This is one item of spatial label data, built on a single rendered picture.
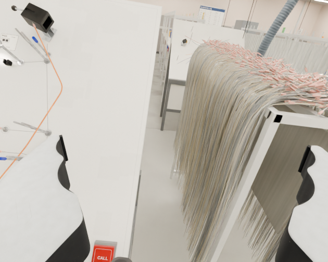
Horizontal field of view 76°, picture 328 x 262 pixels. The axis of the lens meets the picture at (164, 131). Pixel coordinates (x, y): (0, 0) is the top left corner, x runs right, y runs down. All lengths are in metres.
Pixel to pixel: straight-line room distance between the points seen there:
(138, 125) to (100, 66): 0.21
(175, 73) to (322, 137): 2.51
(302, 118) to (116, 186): 0.58
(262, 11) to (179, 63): 9.46
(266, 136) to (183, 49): 2.88
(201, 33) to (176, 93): 1.08
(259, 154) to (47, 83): 0.69
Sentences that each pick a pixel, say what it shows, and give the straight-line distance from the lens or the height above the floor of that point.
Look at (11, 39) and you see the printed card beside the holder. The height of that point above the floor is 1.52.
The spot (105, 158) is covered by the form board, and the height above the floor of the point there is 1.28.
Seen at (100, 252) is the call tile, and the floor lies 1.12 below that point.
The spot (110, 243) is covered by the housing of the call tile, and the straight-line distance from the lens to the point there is 0.62.
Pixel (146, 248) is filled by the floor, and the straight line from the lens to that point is 1.94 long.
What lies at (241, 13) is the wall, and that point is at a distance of 12.14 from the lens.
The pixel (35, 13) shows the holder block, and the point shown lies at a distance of 0.70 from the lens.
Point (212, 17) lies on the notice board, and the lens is 11.72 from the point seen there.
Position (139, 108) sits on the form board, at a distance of 0.62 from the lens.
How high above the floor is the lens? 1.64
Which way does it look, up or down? 28 degrees down
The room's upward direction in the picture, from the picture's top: 10 degrees clockwise
